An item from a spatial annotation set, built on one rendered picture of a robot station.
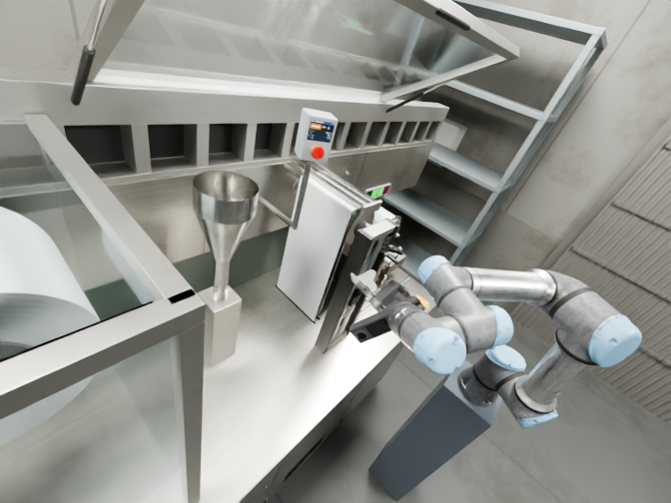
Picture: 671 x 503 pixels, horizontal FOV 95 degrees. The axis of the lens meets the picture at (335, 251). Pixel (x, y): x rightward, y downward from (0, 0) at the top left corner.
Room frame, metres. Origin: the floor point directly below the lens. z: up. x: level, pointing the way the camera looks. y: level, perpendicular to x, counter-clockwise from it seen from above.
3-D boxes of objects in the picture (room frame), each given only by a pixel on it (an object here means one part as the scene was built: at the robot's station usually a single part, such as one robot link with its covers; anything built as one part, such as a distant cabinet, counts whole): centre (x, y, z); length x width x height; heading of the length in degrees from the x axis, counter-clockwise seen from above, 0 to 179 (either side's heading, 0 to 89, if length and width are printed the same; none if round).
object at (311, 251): (0.95, 0.12, 1.17); 0.34 x 0.05 x 0.54; 59
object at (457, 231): (2.82, -0.64, 1.12); 1.16 x 0.51 x 2.23; 59
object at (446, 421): (0.80, -0.70, 0.45); 0.20 x 0.20 x 0.90; 59
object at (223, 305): (0.59, 0.28, 1.19); 0.14 x 0.14 x 0.57
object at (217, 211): (0.59, 0.28, 1.50); 0.14 x 0.14 x 0.06
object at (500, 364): (0.79, -0.70, 1.07); 0.13 x 0.12 x 0.14; 27
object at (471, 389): (0.80, -0.70, 0.95); 0.15 x 0.15 x 0.10
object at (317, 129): (0.70, 0.12, 1.66); 0.07 x 0.07 x 0.10; 33
